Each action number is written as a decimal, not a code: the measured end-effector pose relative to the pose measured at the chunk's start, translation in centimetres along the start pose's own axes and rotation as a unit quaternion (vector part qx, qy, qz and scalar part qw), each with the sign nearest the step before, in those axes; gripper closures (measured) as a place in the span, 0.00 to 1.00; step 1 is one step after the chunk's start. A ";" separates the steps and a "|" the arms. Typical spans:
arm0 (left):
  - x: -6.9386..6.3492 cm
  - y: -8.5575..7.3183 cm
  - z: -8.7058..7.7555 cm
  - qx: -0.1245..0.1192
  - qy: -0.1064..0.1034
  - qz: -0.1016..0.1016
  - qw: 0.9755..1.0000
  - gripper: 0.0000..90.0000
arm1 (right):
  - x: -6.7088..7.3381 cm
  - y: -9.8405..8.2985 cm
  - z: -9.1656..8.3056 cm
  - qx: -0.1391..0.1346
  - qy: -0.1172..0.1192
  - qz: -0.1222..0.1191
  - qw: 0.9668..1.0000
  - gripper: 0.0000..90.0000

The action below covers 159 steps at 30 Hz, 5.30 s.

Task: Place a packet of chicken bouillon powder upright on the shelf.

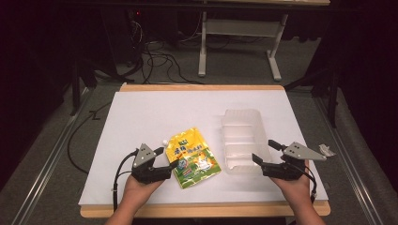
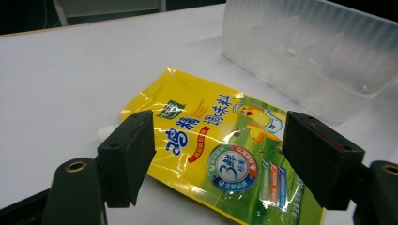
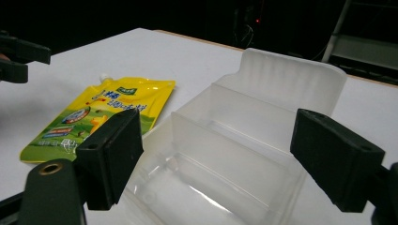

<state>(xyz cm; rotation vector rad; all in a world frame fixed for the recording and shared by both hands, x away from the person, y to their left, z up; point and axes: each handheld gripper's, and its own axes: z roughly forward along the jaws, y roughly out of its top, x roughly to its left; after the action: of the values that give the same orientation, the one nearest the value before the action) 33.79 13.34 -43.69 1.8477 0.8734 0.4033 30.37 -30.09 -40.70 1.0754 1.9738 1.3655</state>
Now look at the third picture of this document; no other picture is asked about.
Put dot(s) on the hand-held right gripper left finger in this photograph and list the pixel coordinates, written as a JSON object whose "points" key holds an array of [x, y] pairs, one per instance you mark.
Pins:
{"points": [[109, 159]]}

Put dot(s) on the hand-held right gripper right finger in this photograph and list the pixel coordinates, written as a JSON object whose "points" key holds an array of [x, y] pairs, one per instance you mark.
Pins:
{"points": [[334, 159]]}

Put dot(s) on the yellow green spout pouch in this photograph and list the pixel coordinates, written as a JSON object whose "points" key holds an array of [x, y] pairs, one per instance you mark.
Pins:
{"points": [[94, 118]]}

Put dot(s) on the translucent plastic storage box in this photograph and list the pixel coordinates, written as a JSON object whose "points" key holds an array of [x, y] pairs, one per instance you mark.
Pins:
{"points": [[231, 146]]}

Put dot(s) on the metal stand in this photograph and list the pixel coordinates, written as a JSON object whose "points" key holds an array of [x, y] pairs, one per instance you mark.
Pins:
{"points": [[359, 43]]}

